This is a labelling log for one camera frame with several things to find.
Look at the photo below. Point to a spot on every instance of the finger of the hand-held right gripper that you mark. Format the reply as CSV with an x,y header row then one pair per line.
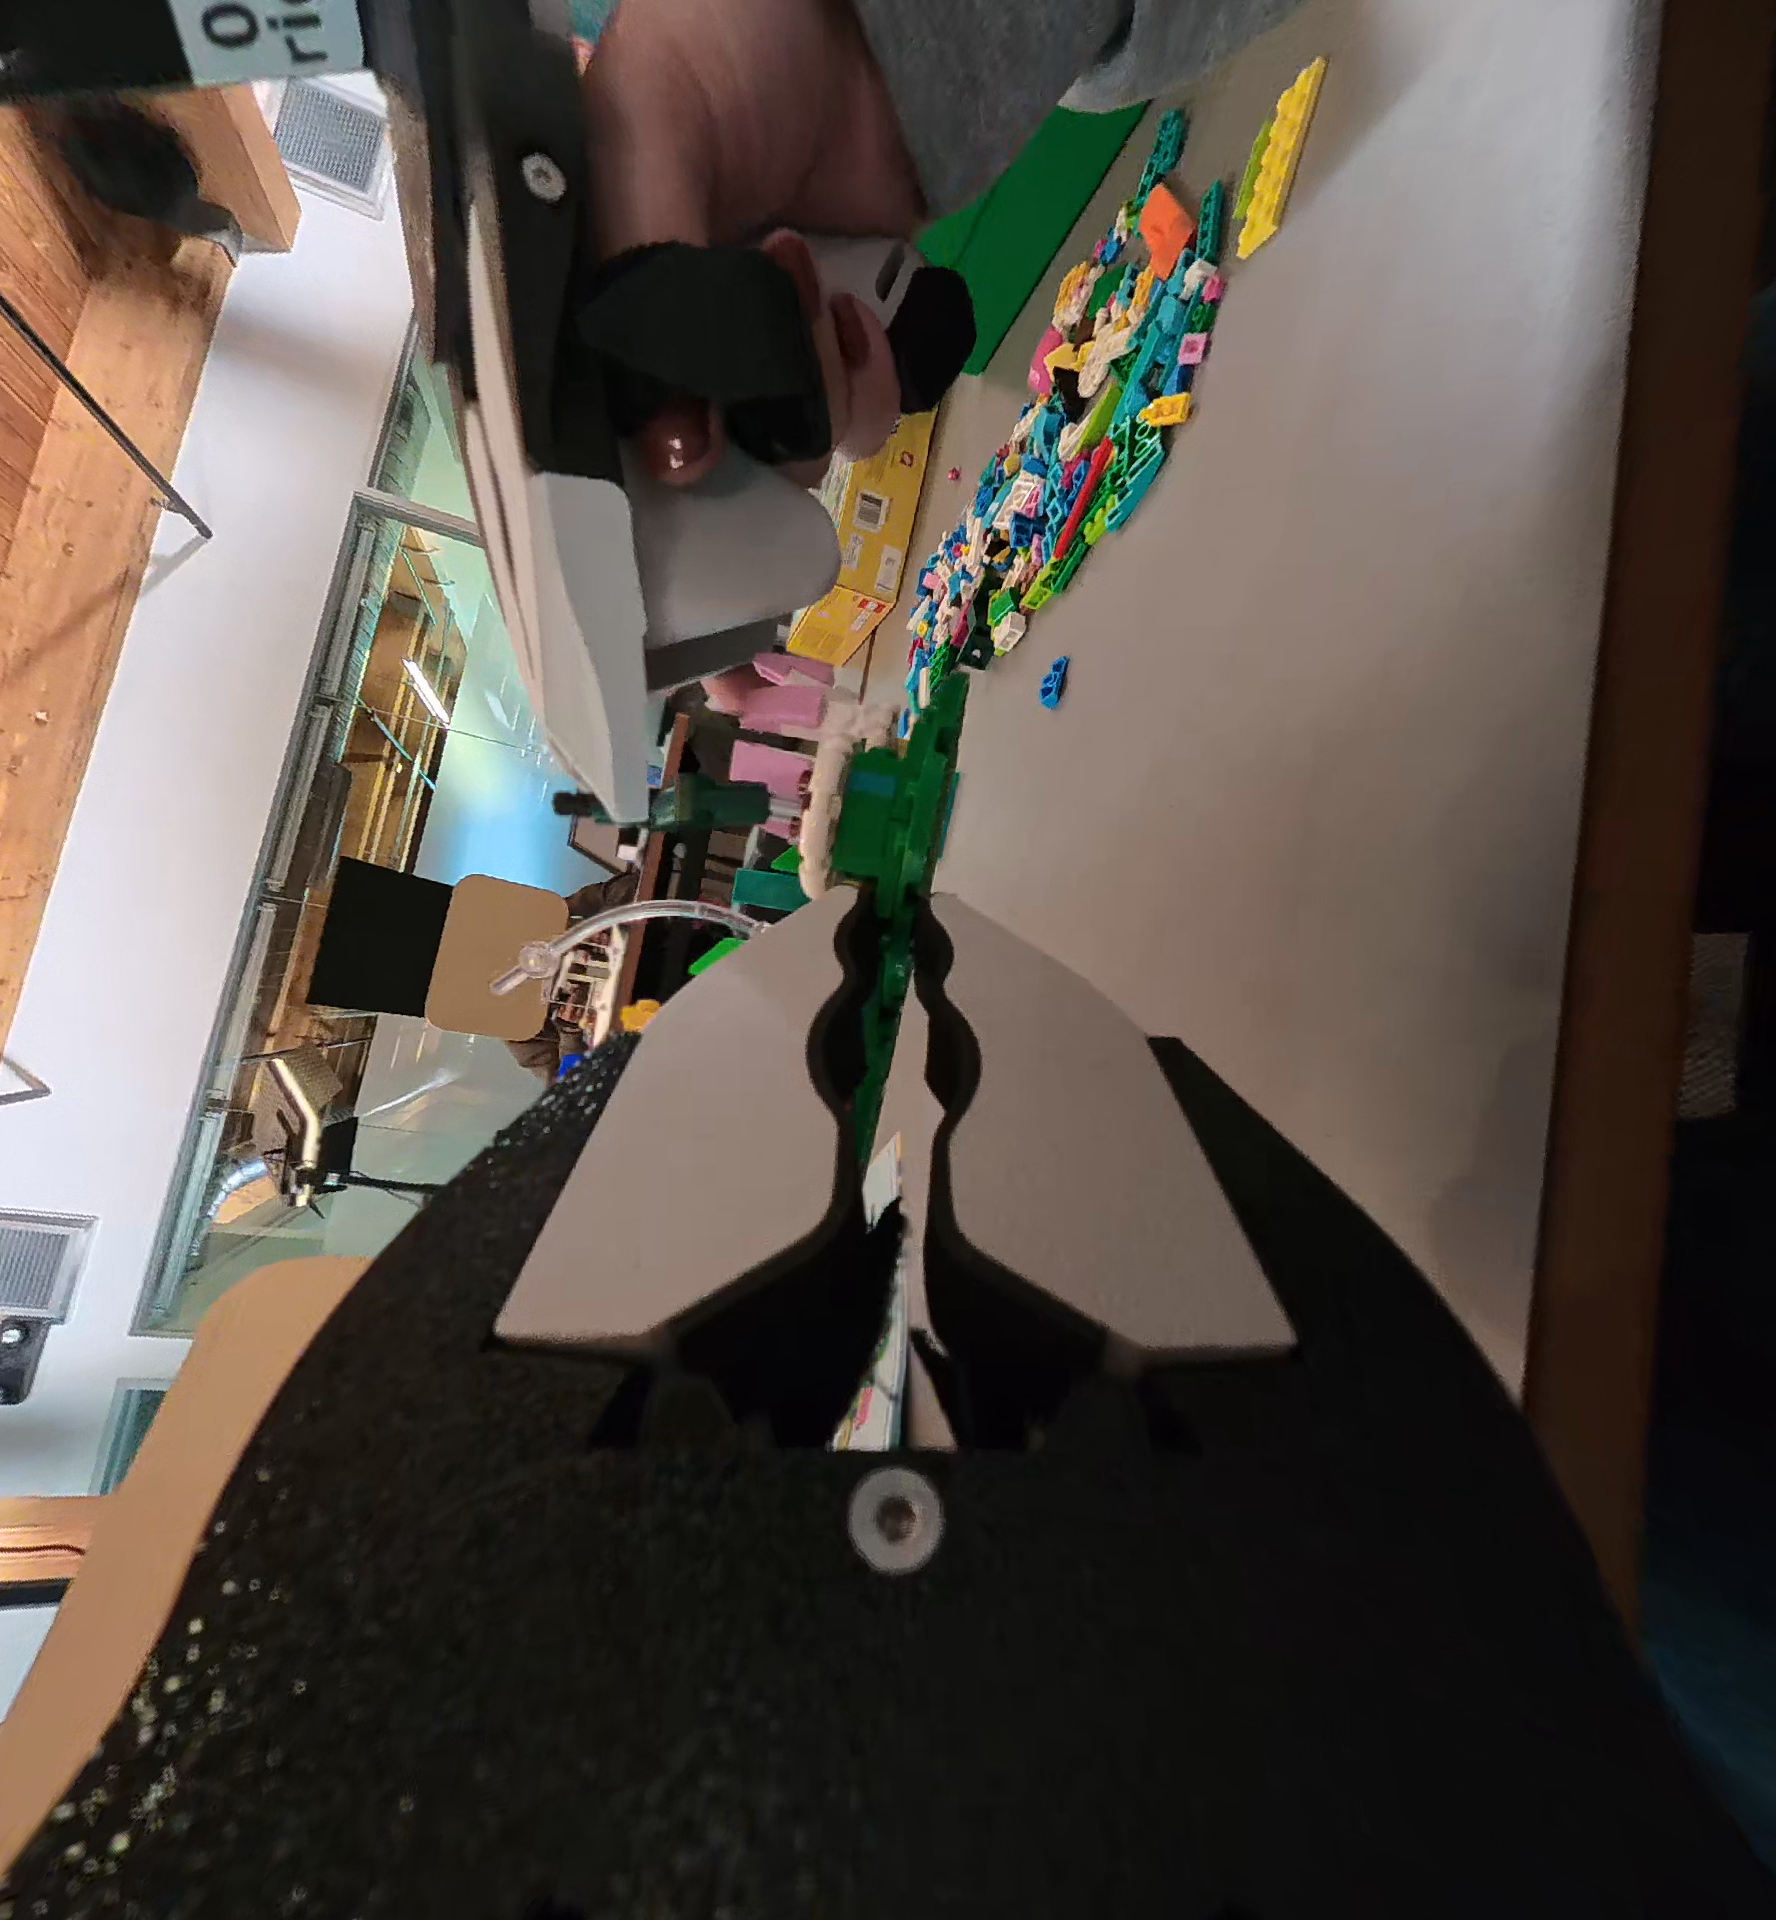
x,y
573,600
730,563

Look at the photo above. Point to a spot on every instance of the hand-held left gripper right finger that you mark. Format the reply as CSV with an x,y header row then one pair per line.
x,y
1099,1171

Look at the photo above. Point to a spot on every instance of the pile of colourful lego bricks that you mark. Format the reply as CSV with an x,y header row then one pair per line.
x,y
1113,374

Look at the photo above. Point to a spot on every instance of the green lego plant model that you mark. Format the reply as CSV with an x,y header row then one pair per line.
x,y
902,811

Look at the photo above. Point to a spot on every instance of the blue lego brick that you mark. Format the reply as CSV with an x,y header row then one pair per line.
x,y
1055,680

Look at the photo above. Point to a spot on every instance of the wall air vent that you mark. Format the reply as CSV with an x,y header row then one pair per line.
x,y
330,143
14,1262

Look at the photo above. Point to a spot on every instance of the person's right forearm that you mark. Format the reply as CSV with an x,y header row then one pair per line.
x,y
1009,75

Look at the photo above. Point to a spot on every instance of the person's right hand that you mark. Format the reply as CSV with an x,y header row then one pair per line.
x,y
738,135

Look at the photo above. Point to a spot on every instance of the green lego baseplate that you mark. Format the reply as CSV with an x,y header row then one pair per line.
x,y
1039,211

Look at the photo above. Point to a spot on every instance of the open lego instruction booklet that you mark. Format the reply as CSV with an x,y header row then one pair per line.
x,y
888,1350

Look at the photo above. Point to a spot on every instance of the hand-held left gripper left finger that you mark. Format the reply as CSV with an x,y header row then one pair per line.
x,y
708,1140

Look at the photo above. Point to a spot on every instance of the yellow lego box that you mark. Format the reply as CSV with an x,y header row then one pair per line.
x,y
873,555

